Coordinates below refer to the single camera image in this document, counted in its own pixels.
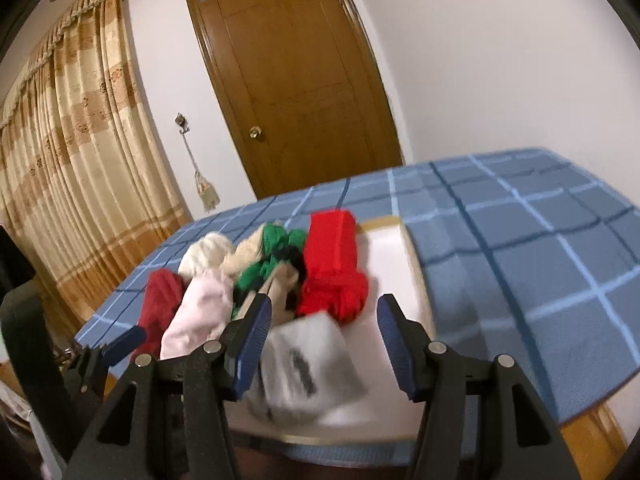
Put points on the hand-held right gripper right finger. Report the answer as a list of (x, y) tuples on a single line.
[(397, 345)]

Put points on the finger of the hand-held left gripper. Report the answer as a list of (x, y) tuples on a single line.
[(125, 345)]

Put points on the bright red sock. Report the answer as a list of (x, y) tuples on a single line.
[(330, 260)]

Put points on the blue checked cloth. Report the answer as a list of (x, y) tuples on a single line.
[(525, 260)]

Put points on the wooden door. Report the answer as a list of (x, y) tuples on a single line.
[(300, 85)]

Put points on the beige patterned curtain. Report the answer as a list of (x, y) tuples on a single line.
[(75, 160)]

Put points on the brass door knob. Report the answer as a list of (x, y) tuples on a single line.
[(256, 132)]

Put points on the tasselled curtain tieback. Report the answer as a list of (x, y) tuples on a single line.
[(205, 190)]

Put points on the pale pink dotted underwear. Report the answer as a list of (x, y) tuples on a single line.
[(200, 310)]

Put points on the shallow cardboard tray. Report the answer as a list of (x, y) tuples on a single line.
[(390, 270)]

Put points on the cream sock bundle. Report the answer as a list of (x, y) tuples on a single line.
[(207, 252)]

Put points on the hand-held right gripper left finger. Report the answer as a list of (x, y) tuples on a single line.
[(250, 340)]

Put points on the green black sock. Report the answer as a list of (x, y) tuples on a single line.
[(272, 240)]

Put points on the grey sock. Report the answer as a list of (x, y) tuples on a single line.
[(320, 355)]

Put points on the metal wall hook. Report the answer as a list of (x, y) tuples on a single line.
[(183, 124)]

